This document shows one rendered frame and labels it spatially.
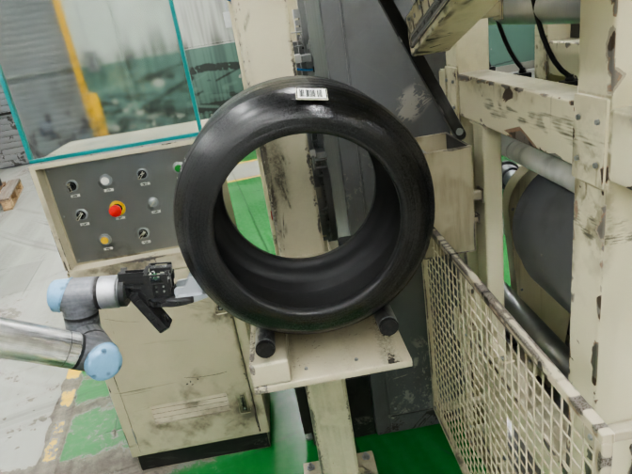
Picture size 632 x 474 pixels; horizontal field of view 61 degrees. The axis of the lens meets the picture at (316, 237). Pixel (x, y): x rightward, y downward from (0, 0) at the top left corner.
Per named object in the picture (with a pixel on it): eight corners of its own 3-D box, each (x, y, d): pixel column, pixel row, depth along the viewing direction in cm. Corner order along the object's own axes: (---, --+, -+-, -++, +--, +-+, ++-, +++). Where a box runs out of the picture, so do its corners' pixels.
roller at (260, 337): (275, 285, 152) (260, 291, 152) (269, 272, 150) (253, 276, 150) (278, 355, 120) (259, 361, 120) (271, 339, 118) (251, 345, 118)
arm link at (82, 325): (78, 373, 118) (70, 328, 115) (67, 354, 127) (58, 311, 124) (114, 362, 123) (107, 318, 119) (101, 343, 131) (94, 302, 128)
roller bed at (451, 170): (405, 234, 167) (397, 140, 155) (452, 226, 167) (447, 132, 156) (424, 260, 148) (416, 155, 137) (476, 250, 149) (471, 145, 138)
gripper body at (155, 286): (169, 275, 118) (113, 277, 117) (174, 308, 121) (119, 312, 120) (175, 260, 125) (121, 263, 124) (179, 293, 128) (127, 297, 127)
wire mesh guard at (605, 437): (433, 409, 180) (417, 214, 154) (438, 408, 180) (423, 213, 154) (582, 739, 96) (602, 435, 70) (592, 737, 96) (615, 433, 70)
